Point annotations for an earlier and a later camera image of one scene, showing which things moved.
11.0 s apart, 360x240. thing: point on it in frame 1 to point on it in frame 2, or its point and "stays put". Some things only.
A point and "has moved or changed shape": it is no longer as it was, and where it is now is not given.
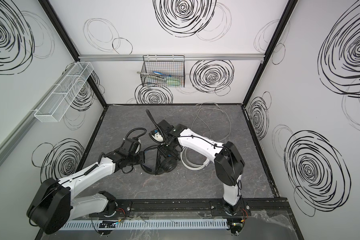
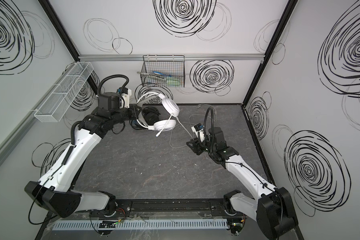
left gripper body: [155, 167] to [135, 112]
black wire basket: [163, 71] stays put
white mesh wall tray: [54, 106] stays put
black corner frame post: [53, 18] stays put
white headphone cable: [211, 108] has moved or changed shape
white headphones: [193, 159] to [161, 125]
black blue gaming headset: [166, 165] to [151, 114]
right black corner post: [289, 7] stays put
